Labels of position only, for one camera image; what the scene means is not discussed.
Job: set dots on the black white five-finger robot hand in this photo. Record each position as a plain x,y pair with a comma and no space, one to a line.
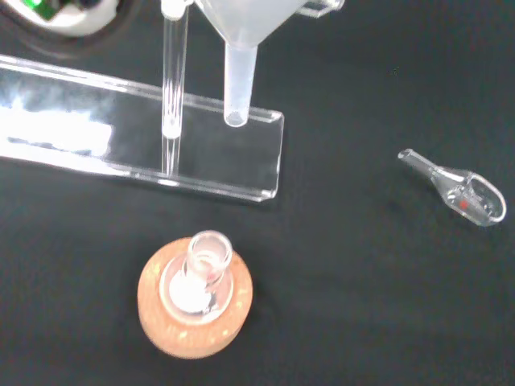
68,20

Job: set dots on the clear acrylic funnel stand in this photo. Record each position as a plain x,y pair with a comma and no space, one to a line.
201,161

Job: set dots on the glass weighing funnel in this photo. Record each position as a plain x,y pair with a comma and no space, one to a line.
475,197

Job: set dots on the glass round-bottom flask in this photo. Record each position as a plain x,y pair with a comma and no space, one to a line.
209,257

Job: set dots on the black cloth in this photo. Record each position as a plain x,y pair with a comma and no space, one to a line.
362,301

